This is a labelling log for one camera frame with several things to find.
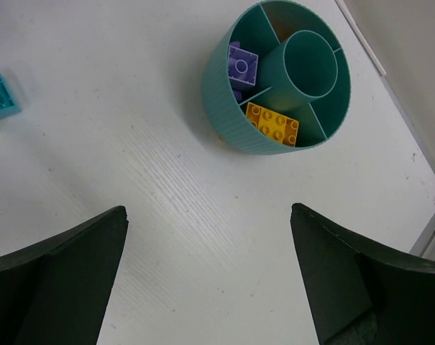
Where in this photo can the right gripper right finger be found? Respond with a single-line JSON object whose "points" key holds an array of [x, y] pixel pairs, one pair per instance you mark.
{"points": [[360, 291]]}

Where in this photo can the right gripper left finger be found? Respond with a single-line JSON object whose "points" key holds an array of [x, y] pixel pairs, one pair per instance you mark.
{"points": [[56, 291]]}

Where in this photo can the yellow arched lego brick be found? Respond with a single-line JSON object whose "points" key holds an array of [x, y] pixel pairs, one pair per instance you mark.
{"points": [[277, 127]]}

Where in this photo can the purple square lego brick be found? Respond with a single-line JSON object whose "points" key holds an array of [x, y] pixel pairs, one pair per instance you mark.
{"points": [[242, 67]]}

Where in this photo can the teal round divided container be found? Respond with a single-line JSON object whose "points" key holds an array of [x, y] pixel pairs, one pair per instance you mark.
{"points": [[302, 73]]}

